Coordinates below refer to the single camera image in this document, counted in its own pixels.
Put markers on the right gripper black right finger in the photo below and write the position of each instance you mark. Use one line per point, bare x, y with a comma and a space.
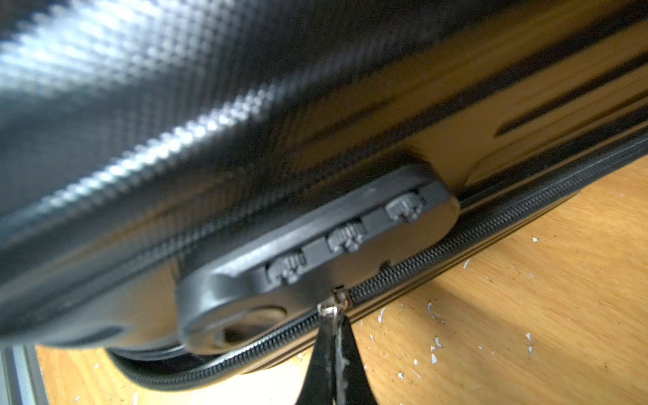
352, 385

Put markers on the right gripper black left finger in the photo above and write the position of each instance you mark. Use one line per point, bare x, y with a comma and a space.
318, 386

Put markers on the silver zipper pull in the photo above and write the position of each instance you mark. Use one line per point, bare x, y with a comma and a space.
336, 305

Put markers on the black hard-shell suitcase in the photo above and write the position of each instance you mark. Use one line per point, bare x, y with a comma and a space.
183, 182

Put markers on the aluminium corner post left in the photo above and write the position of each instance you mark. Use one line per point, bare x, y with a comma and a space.
21, 377

